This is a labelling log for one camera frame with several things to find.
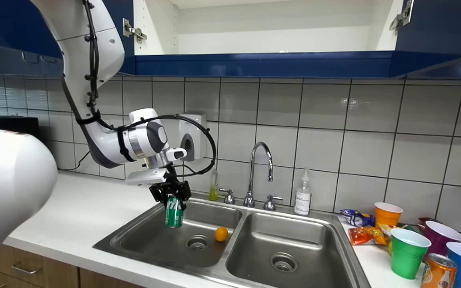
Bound orange plastic cup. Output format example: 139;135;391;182
375;201;404;226

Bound chrome gooseneck faucet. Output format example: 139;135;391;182
220;140;284;210

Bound orange soda can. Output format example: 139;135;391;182
421;252;456;288

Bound black power cord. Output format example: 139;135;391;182
58;150;93;172

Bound orange chip bag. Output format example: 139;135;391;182
349;226;388;246

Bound black coffee maker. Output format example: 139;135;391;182
0;114;40;137

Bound blue snack bag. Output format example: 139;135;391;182
340;207;375;226

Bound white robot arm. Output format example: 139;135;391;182
0;0;191;246

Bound stainless steel double sink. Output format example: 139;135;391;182
95;198;372;288

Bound green dish soap bottle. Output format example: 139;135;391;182
208;169;221;201

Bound clear hand soap bottle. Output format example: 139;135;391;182
295;170;312;215

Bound white wall soap dispenser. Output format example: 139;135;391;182
180;113;205;161

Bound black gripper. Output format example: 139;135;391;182
149;166;191;210

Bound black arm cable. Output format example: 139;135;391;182
61;0;218;177

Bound wooden base drawers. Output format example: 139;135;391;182
0;246;139;288

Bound small orange fruit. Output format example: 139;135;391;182
215;226;229;242

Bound green plastic cup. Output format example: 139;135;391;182
391;228;432;279

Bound blue upper cabinet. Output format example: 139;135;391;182
0;0;461;79

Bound green soda can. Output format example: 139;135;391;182
165;194;183;228

